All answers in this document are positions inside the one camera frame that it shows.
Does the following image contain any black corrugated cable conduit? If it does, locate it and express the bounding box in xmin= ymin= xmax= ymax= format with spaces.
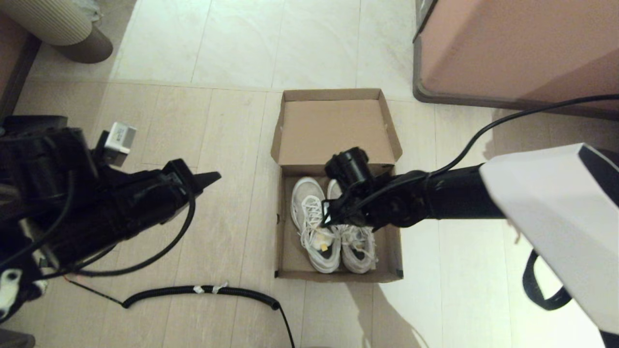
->
xmin=63 ymin=275 xmax=295 ymax=348

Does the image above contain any white crumpled plastic bag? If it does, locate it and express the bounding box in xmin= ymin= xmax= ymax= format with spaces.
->
xmin=77 ymin=0 xmax=103 ymax=24

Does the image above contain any beige ribbed pedestal brown base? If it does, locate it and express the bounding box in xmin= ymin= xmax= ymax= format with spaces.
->
xmin=0 ymin=0 xmax=114 ymax=64

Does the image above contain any pink cabinet dark trim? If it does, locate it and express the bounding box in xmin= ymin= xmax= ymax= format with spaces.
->
xmin=412 ymin=0 xmax=619 ymax=120

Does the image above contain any white mesh sneaker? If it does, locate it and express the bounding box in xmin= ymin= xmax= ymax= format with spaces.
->
xmin=290 ymin=177 xmax=342 ymax=274
xmin=327 ymin=179 xmax=378 ymax=275

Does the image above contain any brown wooden furniture side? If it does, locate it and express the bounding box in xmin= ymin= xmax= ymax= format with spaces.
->
xmin=0 ymin=12 xmax=42 ymax=116

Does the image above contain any cardboard shoe box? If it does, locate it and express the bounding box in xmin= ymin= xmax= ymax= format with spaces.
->
xmin=271 ymin=88 xmax=404 ymax=283

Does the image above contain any black flat panel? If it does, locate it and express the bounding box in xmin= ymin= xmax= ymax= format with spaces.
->
xmin=15 ymin=115 xmax=68 ymax=131

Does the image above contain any dark grey rounded object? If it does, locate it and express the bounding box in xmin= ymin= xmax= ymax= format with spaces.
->
xmin=0 ymin=330 xmax=35 ymax=348

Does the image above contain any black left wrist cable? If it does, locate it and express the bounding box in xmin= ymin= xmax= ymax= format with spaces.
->
xmin=63 ymin=191 xmax=197 ymax=277

